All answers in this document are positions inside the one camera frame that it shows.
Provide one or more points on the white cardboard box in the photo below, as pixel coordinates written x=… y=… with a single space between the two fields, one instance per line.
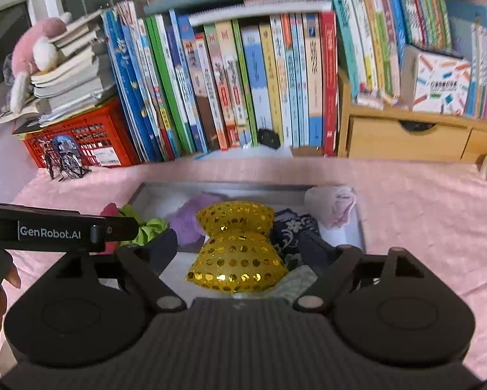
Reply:
x=235 y=191

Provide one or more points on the red plastic crate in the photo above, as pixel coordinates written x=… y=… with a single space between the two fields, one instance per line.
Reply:
x=97 y=134

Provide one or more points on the row of upright books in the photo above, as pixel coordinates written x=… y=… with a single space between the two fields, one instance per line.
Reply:
x=247 y=81

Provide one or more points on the pink and white plush toy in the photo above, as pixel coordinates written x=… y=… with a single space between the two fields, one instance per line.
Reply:
x=32 y=48

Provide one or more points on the white pencil-print box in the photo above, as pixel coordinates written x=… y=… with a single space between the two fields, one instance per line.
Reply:
x=438 y=81

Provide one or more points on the lime green cloth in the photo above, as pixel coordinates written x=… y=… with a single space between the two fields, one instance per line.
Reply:
x=148 y=227

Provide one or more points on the pink tablecloth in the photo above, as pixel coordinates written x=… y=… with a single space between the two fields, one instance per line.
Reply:
x=410 y=219

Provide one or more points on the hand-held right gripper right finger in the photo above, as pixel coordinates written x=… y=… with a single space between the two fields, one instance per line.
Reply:
x=340 y=264

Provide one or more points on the miniature bicycle model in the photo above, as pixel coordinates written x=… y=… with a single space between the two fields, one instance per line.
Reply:
x=66 y=160

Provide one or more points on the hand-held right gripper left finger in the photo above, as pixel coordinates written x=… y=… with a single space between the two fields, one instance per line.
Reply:
x=164 y=250

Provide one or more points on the wooden drawer organizer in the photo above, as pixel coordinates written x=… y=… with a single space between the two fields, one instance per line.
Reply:
x=410 y=138

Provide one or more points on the purple fluffy plush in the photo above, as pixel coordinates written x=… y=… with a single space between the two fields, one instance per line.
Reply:
x=190 y=219

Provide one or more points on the stack of lying books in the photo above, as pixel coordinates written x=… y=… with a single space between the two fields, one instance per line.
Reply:
x=72 y=77

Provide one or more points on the pink cloth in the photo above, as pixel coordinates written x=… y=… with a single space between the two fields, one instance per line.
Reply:
x=332 y=205

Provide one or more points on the green checked cloth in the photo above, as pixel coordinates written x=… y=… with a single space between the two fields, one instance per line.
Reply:
x=292 y=282

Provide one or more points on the small black object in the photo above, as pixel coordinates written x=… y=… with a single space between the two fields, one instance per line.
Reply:
x=268 y=137

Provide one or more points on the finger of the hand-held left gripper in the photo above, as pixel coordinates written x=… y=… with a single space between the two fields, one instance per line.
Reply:
x=121 y=229

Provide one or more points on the blue brocade pouch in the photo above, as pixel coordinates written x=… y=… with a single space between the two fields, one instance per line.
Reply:
x=294 y=231

